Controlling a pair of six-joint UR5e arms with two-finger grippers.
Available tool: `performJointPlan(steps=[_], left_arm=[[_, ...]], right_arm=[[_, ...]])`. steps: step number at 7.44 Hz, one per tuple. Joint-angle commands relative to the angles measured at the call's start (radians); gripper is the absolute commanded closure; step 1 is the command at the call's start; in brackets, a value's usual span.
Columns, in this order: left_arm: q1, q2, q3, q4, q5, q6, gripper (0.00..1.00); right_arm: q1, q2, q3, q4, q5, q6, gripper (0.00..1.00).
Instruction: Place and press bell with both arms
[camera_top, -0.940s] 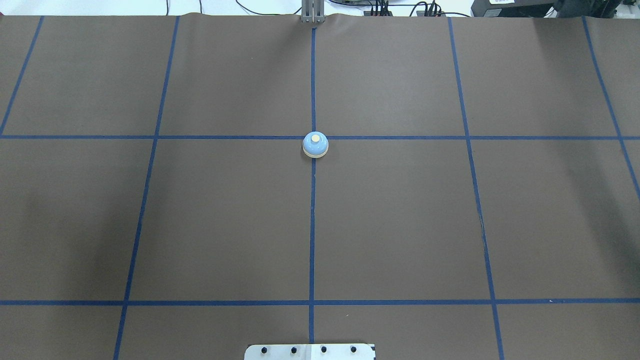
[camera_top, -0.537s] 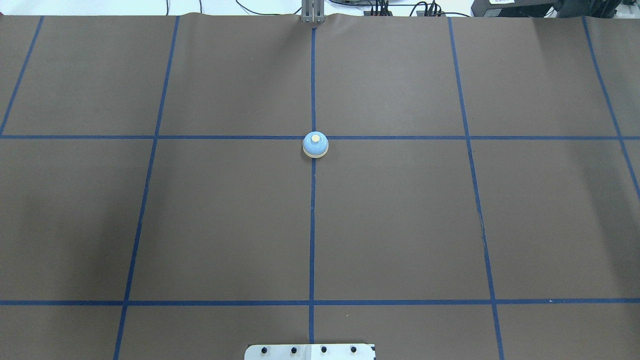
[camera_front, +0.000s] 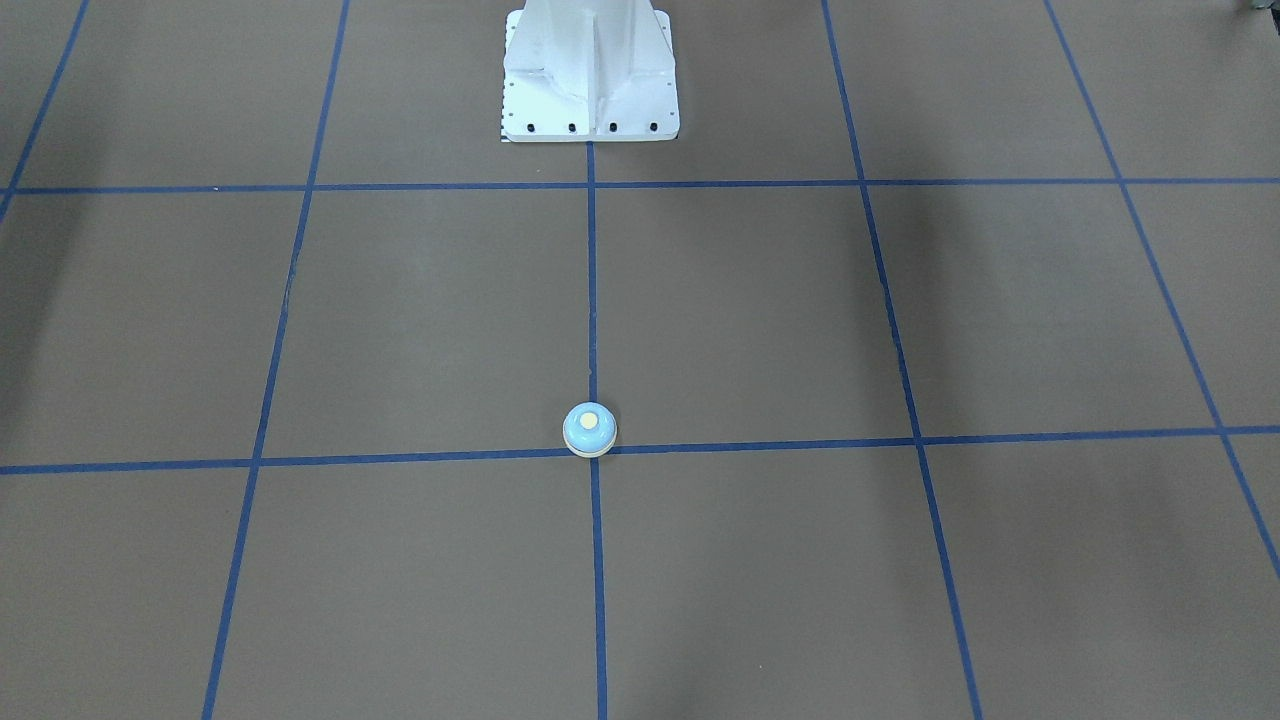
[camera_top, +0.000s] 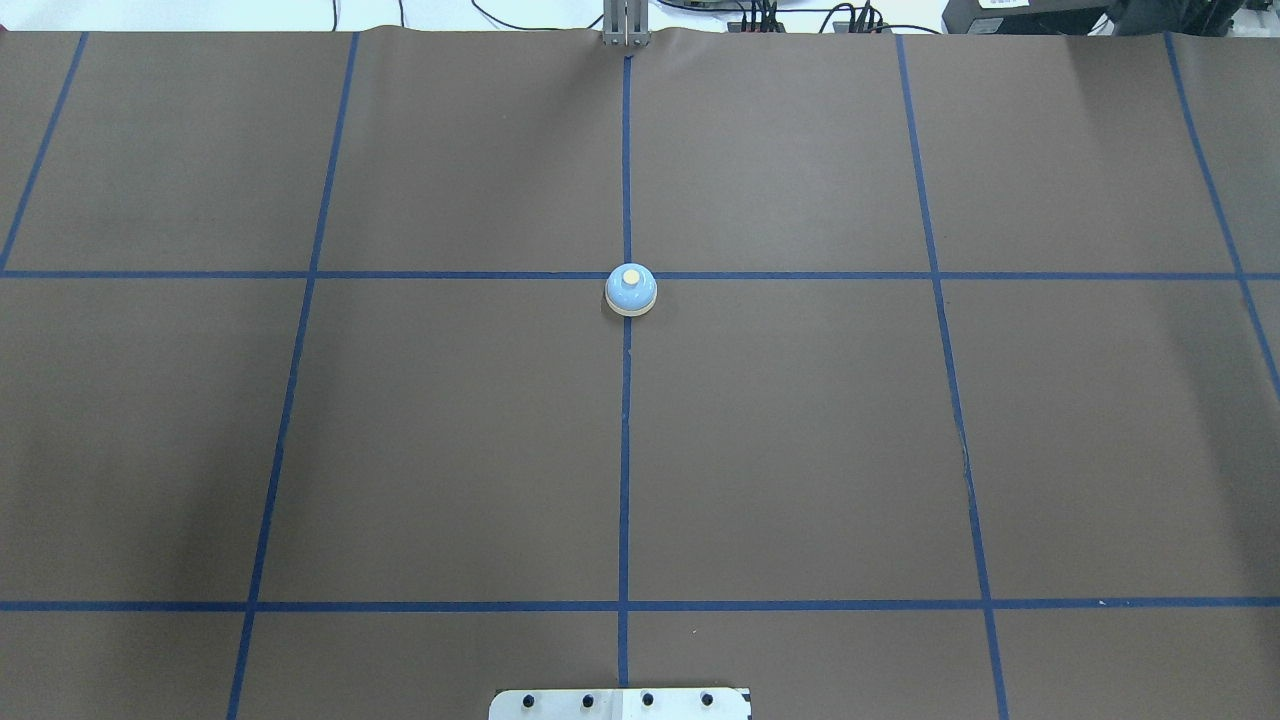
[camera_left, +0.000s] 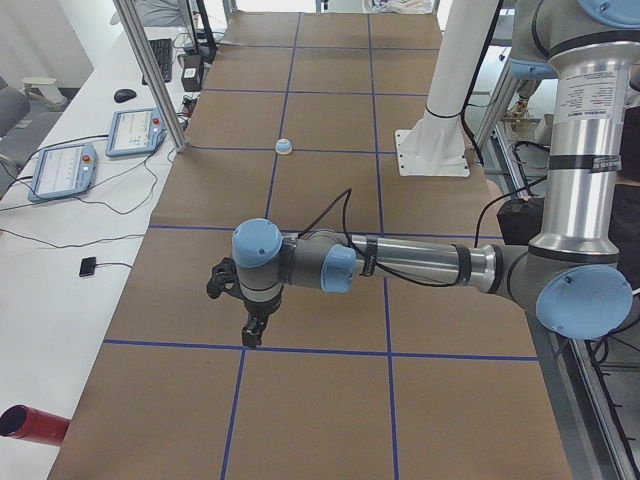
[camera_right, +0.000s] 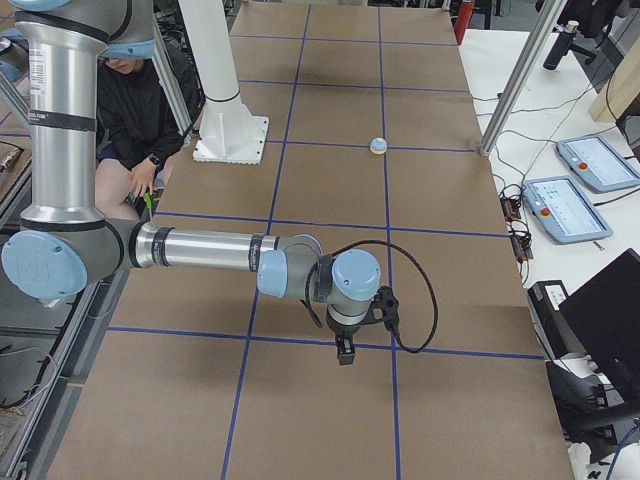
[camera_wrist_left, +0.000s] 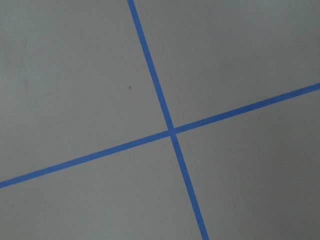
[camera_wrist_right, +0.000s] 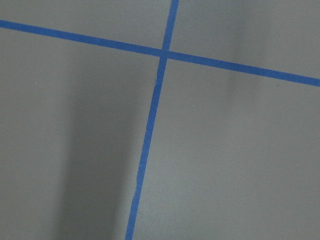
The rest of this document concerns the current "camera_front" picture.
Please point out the brown paper table cover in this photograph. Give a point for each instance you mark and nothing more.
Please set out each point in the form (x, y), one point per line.
(942, 345)

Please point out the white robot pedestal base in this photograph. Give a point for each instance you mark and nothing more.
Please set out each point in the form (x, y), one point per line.
(589, 71)

